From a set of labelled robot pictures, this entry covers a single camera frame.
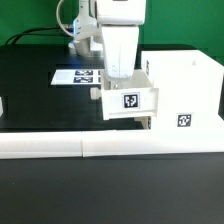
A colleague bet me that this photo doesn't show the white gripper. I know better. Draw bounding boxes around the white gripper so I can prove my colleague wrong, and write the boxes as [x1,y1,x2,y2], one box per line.
[95,0,146,80]

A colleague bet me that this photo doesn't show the white drawer tray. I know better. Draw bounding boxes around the white drawer tray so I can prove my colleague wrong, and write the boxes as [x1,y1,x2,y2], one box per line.
[134,116,156,130]
[90,69,159,120]

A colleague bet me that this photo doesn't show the white drawer cabinet box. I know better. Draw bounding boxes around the white drawer cabinet box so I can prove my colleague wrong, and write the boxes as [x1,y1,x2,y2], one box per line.
[141,50,224,130]

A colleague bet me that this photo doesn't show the white front drawer tray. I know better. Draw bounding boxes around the white front drawer tray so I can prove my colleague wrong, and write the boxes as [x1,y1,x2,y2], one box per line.
[134,116,156,130]

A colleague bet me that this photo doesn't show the white marker sheet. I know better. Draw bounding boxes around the white marker sheet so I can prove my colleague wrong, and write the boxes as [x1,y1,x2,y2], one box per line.
[51,69,101,85]

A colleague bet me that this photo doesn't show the white left edge block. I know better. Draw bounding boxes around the white left edge block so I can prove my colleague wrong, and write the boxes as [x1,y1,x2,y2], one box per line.
[0,97,3,117]

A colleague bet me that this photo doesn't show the black cables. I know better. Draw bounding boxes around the black cables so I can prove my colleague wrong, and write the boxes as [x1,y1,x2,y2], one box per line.
[4,0,84,46]

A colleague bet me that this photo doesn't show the white front barrier rail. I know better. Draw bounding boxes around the white front barrier rail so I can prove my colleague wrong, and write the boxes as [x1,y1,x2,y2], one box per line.
[0,129,224,159]

